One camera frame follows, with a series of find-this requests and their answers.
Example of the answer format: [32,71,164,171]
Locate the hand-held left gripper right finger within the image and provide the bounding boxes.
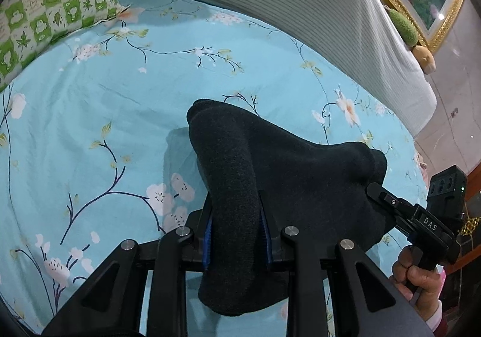
[259,190,434,337]

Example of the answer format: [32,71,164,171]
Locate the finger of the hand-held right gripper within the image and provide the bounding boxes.
[366,182,415,234]

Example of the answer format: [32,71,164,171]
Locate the yellow plush toy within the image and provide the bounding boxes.
[411,44,437,75]

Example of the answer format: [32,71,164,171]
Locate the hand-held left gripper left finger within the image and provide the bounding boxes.
[41,204,215,337]

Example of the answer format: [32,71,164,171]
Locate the green checkered pillow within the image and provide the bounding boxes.
[0,0,130,93]

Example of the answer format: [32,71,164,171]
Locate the green plush toy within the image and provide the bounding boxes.
[387,6,419,46]

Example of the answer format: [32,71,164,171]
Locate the person's right hand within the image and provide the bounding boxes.
[389,247,446,309]

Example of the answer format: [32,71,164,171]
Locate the blue floral bedsheet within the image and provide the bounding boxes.
[0,0,431,337]

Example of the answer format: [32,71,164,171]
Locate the black pants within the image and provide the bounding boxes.
[186,98,395,317]

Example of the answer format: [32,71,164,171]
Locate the white ribbed blanket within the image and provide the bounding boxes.
[116,0,437,138]

